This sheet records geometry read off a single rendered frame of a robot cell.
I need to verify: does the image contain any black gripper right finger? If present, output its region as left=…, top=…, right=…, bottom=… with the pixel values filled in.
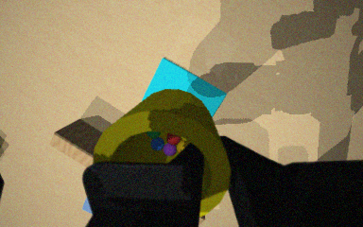
left=220, top=136, right=363, bottom=227

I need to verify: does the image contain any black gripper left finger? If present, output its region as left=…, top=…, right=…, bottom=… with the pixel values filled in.
left=82, top=143, right=204, bottom=227

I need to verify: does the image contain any dark red marble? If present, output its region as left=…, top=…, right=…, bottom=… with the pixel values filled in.
left=166, top=133, right=181, bottom=145

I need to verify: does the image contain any dark blue marble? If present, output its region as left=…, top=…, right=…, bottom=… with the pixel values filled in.
left=150, top=137, right=164, bottom=151

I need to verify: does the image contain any dark green marble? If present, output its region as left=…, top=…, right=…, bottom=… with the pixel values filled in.
left=147, top=131, right=161, bottom=139

